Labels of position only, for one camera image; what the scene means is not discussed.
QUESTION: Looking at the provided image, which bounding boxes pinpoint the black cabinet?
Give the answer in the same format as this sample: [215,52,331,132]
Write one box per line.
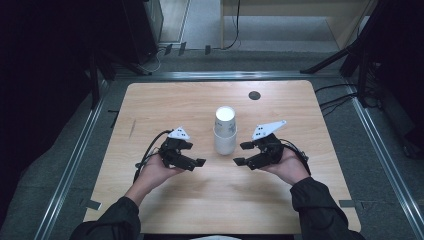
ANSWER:
[121,0,165,66]

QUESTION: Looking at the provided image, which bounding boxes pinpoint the black tripod stand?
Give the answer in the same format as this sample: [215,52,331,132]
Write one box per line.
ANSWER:
[299,0,384,108]

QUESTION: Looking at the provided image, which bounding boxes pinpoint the white floor cable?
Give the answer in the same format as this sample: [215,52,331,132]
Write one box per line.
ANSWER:
[141,48,168,74]

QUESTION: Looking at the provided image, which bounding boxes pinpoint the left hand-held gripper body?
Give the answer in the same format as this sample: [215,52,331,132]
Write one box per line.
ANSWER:
[159,126,191,168]

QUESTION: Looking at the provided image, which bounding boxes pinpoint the stack of white paper cups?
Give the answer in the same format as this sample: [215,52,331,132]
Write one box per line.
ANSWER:
[213,105,239,157]

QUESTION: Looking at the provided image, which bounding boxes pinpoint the right hand-held gripper cable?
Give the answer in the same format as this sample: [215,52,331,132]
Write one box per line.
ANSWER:
[280,138,313,177]

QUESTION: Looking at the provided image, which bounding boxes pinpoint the person's right hand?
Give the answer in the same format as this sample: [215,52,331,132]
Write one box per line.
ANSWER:
[259,147,311,187]

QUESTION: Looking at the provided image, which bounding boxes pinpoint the light wooden furniture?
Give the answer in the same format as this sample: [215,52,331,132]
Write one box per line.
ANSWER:
[219,0,379,52]

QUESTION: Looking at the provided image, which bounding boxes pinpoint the grey tape strip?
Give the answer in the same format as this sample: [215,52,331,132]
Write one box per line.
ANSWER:
[85,198,102,212]
[338,199,358,210]

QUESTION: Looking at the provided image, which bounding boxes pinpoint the black hanging cable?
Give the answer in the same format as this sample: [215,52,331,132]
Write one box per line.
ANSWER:
[222,0,242,51]

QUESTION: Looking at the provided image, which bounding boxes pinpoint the black floor cables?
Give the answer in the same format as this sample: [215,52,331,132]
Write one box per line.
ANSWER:
[314,83,382,118]

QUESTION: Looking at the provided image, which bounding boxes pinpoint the hand-held gripper cable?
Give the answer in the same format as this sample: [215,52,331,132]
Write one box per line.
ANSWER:
[133,129,175,184]
[280,138,313,177]

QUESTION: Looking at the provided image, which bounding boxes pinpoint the black metal stand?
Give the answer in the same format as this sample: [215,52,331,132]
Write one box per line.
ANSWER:
[87,51,116,110]

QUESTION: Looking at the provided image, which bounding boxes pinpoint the person's left hand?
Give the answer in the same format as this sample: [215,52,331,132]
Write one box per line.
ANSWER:
[135,154,185,195]

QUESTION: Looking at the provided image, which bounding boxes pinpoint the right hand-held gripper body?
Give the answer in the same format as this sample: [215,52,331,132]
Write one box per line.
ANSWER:
[251,119,288,165]

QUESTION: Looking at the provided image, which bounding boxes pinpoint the metal floor rail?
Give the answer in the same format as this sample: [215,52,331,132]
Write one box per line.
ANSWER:
[114,70,345,82]
[33,81,113,240]
[343,77,424,240]

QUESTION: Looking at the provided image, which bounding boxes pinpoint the left hand-held gripper cable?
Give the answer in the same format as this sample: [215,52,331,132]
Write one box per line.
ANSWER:
[133,129,175,184]

